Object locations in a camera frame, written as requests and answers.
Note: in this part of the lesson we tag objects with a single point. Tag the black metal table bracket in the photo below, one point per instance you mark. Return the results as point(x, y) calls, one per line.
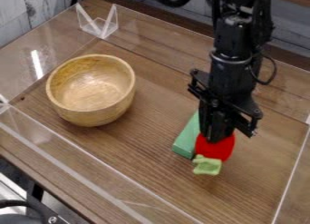
point(55, 211)

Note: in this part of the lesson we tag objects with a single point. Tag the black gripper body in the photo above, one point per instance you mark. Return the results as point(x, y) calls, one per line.
point(226, 89)

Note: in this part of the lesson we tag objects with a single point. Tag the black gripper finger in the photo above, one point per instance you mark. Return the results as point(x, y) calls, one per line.
point(223, 126)
point(206, 115)

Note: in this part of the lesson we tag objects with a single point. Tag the red strawberry toy green leaf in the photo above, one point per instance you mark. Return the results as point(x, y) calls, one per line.
point(211, 154)

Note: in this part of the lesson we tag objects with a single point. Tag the clear acrylic corner bracket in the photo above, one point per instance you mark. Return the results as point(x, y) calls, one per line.
point(97, 27)

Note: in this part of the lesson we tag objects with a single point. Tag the wooden bowl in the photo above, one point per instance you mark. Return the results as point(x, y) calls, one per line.
point(91, 89)

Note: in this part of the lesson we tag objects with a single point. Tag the green rectangular block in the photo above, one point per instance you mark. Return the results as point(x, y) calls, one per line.
point(184, 142)

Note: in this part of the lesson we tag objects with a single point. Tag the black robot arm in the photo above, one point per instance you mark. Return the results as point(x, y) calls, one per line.
point(242, 27)

